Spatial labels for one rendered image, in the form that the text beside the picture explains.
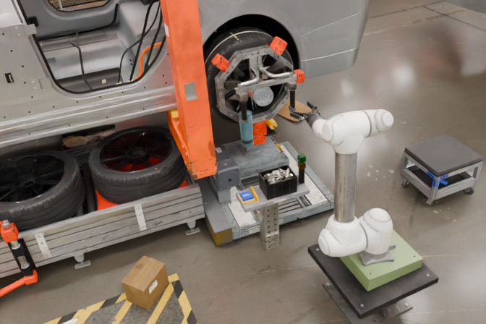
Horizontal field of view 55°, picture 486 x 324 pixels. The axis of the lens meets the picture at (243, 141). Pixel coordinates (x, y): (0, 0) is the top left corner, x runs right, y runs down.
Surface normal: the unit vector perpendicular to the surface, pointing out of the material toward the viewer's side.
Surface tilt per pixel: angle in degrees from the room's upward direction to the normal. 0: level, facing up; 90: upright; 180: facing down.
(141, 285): 0
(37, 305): 0
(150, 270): 0
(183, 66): 90
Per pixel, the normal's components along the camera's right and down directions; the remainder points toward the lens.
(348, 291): -0.06, -0.83
